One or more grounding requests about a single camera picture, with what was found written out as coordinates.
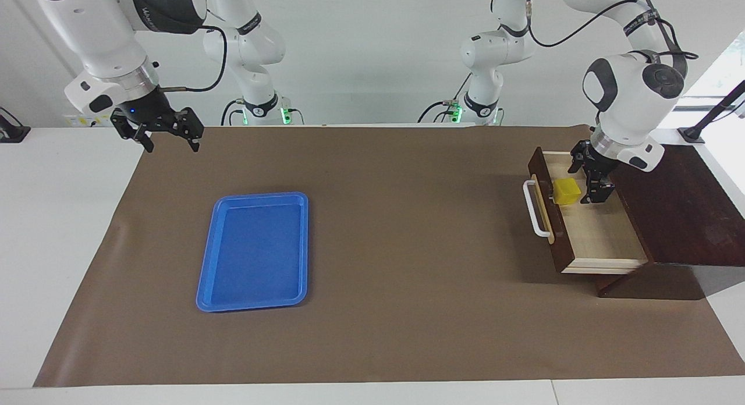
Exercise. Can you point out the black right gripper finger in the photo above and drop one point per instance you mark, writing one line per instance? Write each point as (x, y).
(189, 123)
(132, 128)

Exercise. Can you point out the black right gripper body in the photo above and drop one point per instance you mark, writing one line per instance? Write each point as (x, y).
(145, 108)

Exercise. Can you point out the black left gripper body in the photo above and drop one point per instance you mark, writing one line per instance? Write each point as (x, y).
(596, 159)

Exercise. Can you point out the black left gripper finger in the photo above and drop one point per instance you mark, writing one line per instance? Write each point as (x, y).
(598, 189)
(578, 155)

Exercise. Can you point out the yellow cube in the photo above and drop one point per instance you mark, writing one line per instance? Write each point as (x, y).
(566, 192)

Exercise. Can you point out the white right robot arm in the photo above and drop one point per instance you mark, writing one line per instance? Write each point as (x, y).
(99, 38)

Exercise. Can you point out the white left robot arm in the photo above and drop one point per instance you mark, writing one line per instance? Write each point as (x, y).
(628, 102)

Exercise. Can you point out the yellow label sticker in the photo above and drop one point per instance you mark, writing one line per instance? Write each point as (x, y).
(81, 121)

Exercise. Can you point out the dark brown wooden cabinet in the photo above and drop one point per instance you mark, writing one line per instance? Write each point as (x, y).
(687, 213)

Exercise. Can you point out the black stand with base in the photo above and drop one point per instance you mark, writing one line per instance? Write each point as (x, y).
(713, 111)

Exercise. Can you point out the blue plastic tray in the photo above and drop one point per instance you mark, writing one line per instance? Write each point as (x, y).
(256, 253)

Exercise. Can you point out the brown table mat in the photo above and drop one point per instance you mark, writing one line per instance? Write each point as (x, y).
(407, 248)

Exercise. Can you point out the black clamp mount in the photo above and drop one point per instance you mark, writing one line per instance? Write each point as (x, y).
(11, 132)

